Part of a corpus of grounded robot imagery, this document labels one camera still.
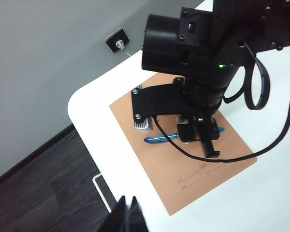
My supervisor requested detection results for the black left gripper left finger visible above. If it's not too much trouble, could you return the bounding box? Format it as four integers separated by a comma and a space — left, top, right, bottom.
101, 195, 131, 232

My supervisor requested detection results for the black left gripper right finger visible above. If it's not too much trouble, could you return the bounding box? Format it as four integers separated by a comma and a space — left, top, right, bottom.
129, 195, 148, 232

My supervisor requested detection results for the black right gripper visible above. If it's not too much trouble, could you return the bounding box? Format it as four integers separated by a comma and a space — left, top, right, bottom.
175, 113, 220, 159

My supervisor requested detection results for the blue transparent pen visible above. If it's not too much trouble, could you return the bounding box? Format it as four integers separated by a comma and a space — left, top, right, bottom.
143, 126, 225, 146

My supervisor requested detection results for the brown kraft notebook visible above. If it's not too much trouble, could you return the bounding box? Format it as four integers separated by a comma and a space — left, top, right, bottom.
109, 72, 258, 216

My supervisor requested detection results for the white table frame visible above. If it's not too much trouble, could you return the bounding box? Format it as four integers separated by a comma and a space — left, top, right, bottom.
92, 173, 112, 214

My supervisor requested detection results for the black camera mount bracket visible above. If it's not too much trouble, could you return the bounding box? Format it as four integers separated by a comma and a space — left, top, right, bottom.
130, 82, 191, 120

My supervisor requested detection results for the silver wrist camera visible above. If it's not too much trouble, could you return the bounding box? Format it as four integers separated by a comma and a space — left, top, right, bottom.
133, 84, 152, 131

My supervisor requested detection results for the long black round cable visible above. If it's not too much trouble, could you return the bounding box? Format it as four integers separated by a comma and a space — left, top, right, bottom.
152, 69, 290, 163

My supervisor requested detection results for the black flat looped cable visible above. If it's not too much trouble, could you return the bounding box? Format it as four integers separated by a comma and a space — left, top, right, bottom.
222, 41, 271, 111

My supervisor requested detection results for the dark wall baseboard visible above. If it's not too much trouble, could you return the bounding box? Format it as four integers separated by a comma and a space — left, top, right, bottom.
0, 123, 77, 192

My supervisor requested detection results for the black wall socket plate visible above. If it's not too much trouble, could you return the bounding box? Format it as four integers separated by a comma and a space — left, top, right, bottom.
104, 28, 131, 54

